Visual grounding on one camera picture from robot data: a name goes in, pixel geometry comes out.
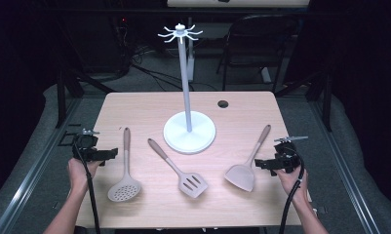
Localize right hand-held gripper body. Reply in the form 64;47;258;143
274;136;309;174

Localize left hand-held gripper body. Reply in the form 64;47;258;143
71;129;101;163

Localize beige solid turner spatula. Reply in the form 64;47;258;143
224;124;272;193

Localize beige perforated skimmer spoon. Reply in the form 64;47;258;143
107;127;142;203

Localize beige slotted spatula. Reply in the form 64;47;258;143
147;137;209;199

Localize white utensil stand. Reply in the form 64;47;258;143
157;22;216;155

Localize person's right hand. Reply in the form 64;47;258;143
275;169;309;204

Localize person's left hand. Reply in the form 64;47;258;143
66;158;101;196

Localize black metal stand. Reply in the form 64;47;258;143
55;64;116;130
274;69;333;133

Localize dark equipment box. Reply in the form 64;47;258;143
64;13;133;74

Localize black folding chair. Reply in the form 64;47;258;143
215;14;299;94

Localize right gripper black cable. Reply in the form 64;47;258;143
279;147;306;234

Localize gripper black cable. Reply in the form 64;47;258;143
71;142;101;234
279;147;306;234

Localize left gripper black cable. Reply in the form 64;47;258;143
71;142;101;234

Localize aluminium floor rail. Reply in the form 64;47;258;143
0;97;84;234
308;97;382;234

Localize black floor cables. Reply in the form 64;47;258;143
131;45;218;93

